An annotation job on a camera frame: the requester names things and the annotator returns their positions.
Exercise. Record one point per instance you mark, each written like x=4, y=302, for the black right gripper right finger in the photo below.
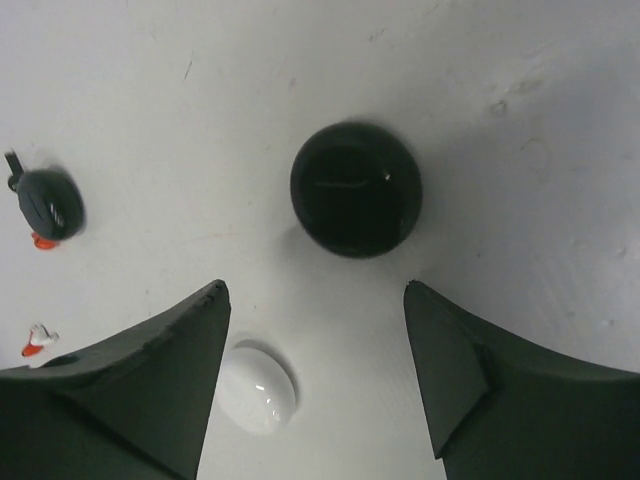
x=499, y=406

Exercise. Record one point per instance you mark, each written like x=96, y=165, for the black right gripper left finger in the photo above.
x=133, y=406

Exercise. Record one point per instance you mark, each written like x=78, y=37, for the white round charging case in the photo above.
x=255, y=391

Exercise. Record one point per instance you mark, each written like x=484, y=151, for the black round charging case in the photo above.
x=356, y=189

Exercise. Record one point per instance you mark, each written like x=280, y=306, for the red earbud near black case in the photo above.
x=42, y=243

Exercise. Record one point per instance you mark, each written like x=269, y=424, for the black earbud with case lid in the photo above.
x=48, y=199

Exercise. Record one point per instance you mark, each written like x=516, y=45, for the white earbud centre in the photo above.
x=41, y=337

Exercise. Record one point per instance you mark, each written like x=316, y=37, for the red earbud centre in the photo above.
x=30, y=350

